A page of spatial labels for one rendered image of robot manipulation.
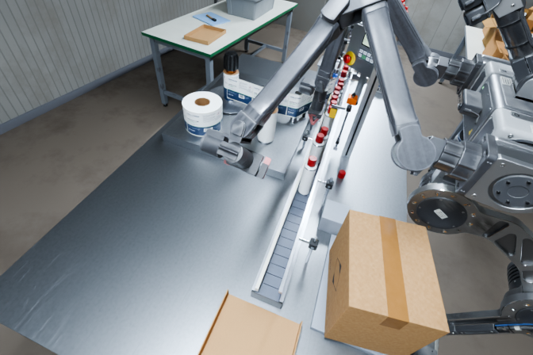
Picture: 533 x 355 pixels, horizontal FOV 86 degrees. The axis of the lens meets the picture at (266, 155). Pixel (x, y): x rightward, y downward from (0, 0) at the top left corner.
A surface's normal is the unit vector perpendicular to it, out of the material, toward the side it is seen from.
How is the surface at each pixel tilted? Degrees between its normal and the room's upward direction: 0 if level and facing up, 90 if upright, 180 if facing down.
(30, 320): 0
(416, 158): 50
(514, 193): 90
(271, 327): 0
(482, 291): 0
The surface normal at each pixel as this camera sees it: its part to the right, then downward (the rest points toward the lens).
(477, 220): -0.46, 0.58
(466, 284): 0.09, -0.72
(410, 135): -0.29, -0.01
